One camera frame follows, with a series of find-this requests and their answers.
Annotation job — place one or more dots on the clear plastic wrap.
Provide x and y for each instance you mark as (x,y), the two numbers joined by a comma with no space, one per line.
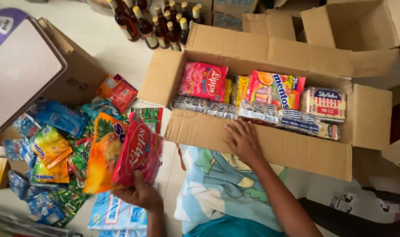
(25,227)

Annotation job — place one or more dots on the teal shirt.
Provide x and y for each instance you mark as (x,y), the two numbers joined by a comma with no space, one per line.
(232,227)

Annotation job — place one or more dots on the heap of candy bags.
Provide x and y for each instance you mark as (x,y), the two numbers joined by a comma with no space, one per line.
(52,154)

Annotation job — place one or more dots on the light blue plastic pack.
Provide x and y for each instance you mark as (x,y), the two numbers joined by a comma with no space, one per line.
(122,233)
(116,214)

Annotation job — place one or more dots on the black garment with white tags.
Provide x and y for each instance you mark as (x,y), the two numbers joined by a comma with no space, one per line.
(354,219)

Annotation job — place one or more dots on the blue printed carton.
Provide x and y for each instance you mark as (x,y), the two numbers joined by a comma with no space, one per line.
(228,14)

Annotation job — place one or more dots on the person's left hand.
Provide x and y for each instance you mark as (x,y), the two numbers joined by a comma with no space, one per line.
(144,197)

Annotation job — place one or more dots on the red candy bag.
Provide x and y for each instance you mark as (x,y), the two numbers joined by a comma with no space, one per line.
(139,151)
(203,80)

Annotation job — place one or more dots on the person's right hand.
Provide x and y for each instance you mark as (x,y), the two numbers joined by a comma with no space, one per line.
(246,144)

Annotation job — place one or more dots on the purple white bag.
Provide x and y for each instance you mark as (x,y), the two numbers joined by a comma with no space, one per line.
(4,28)

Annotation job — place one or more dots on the clear blue cracker pack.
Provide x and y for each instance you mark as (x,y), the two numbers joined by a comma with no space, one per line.
(223,110)
(190,103)
(258,112)
(306,126)

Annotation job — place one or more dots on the plain cardboard box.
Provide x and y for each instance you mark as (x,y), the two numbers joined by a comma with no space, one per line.
(397,153)

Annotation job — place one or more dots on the colourful fruit candy bag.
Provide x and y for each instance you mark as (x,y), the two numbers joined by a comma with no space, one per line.
(274,89)

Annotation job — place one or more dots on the red white cracker pack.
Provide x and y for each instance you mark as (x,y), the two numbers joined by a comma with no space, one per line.
(324,103)

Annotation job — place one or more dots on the large open cardboard box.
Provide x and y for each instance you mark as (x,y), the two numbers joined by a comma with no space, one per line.
(252,148)

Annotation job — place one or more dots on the orange red snack bag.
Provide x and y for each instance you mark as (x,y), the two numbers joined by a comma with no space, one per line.
(117,92)

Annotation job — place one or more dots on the closed brown cardboard box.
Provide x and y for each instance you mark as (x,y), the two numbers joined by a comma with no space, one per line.
(76,70)

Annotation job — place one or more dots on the group of brown glass bottles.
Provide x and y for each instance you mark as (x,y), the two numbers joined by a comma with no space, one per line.
(157,26)

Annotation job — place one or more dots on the cartoon print cloth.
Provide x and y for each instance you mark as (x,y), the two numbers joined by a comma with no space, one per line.
(219,191)

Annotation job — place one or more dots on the yellow candy bag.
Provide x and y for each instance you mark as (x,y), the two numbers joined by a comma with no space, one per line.
(240,89)

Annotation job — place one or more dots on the orange fruit candy bag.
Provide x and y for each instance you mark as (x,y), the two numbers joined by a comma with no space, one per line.
(103,154)

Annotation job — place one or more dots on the empty open cardboard box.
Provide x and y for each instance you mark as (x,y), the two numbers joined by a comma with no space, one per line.
(357,24)

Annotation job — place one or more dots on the beige plastic stool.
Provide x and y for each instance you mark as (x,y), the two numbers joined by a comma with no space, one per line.
(20,70)

